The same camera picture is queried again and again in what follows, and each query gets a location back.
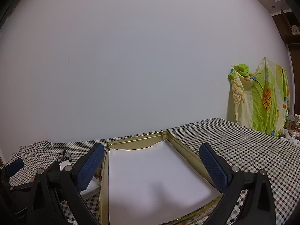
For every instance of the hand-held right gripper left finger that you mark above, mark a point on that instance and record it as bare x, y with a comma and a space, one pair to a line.
91, 166

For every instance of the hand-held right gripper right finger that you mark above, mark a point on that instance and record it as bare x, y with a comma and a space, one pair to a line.
213, 168

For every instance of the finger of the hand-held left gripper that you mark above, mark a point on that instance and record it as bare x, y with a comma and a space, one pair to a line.
14, 166

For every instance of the white box with red label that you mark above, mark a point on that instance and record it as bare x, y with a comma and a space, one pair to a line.
92, 187

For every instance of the white charger plug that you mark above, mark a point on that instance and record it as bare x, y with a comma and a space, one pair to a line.
65, 165

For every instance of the black patterned hair claw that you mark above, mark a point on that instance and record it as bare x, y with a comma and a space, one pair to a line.
64, 155

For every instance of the gold metal tin box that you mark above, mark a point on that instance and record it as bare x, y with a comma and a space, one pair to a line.
140, 143

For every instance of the checkered tablecloth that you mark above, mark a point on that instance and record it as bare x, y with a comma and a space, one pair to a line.
246, 150

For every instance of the green yellow printed cloth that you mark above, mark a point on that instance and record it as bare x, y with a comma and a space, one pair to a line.
260, 103

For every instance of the brown wooden cabinet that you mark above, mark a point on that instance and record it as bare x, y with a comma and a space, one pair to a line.
284, 25

